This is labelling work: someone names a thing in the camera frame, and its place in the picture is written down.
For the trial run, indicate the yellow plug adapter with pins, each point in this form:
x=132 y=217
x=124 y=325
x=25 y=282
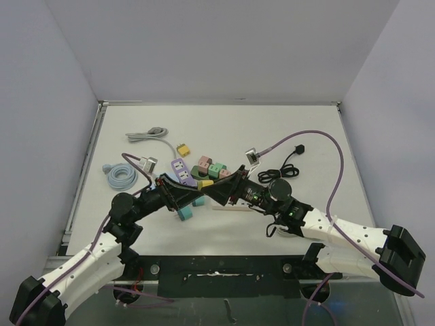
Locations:
x=204 y=183
x=183 y=150

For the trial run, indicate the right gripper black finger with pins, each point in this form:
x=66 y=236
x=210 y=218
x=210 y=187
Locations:
x=236 y=179
x=223 y=194

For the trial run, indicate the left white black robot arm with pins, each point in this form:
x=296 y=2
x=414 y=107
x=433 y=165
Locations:
x=51 y=299

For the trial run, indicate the green plug adapter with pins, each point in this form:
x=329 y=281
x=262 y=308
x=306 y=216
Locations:
x=214 y=169

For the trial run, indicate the purple power strip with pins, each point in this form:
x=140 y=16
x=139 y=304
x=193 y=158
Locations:
x=182 y=173

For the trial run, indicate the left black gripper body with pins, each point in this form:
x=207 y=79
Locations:
x=154 y=200

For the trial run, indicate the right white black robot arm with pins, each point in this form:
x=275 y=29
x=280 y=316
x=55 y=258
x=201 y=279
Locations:
x=391 y=256

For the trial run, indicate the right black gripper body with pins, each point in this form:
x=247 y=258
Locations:
x=250 y=192

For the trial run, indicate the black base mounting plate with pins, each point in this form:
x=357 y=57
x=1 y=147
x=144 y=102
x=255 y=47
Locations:
x=224 y=276

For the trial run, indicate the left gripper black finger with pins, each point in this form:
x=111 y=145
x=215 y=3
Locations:
x=179 y=198
x=176 y=181

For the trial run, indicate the green power strip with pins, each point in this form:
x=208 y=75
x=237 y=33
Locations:
x=197 y=175

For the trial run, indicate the white power strip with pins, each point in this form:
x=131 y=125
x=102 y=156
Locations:
x=237 y=207

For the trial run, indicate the teal plug adapter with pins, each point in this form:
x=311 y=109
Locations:
x=185 y=213
x=199 y=202

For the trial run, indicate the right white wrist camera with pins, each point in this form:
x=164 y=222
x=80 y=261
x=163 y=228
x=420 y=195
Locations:
x=253 y=158

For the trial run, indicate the pink plug adapter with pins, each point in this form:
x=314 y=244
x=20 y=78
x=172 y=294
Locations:
x=204 y=164
x=224 y=173

